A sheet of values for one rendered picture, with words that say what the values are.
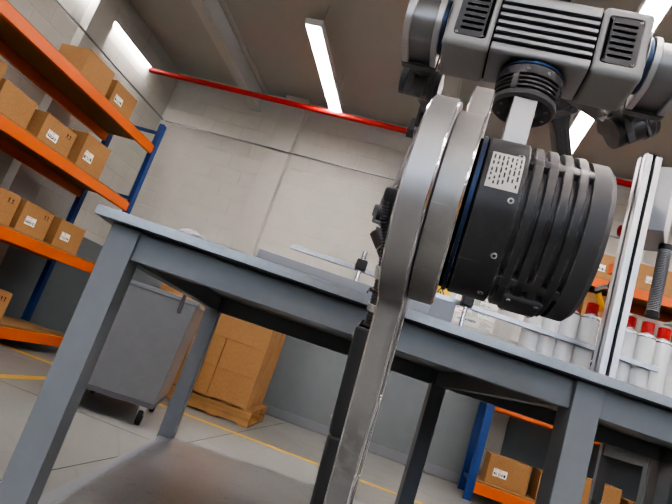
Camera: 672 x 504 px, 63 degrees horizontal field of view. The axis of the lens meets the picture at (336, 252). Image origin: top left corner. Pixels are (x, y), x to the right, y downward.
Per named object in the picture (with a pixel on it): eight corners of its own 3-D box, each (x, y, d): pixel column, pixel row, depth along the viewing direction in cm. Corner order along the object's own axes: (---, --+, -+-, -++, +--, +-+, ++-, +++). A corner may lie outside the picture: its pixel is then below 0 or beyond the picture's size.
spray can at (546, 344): (543, 363, 157) (559, 296, 161) (554, 364, 152) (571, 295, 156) (527, 357, 156) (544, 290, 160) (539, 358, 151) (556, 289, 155)
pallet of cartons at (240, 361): (262, 421, 533) (309, 287, 562) (246, 428, 453) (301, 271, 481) (150, 381, 546) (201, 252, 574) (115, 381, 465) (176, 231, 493)
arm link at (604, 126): (532, 70, 162) (565, 59, 161) (536, 113, 169) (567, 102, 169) (619, 124, 125) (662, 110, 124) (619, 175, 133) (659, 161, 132)
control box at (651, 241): (664, 253, 157) (677, 193, 161) (664, 231, 144) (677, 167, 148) (625, 248, 163) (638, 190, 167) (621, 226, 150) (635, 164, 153)
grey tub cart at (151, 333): (81, 387, 388) (134, 261, 408) (167, 414, 396) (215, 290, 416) (38, 401, 302) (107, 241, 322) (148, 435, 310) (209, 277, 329)
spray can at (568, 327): (564, 370, 156) (580, 302, 161) (571, 369, 151) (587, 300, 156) (546, 364, 157) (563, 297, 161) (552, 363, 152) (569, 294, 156)
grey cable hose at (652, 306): (653, 320, 149) (668, 249, 154) (661, 319, 146) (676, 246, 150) (641, 315, 149) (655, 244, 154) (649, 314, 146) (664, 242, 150)
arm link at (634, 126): (618, 101, 125) (641, 93, 125) (603, 122, 135) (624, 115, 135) (636, 135, 123) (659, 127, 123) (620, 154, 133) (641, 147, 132)
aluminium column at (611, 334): (602, 395, 141) (653, 162, 154) (611, 396, 136) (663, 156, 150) (585, 389, 141) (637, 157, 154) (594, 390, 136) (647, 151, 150)
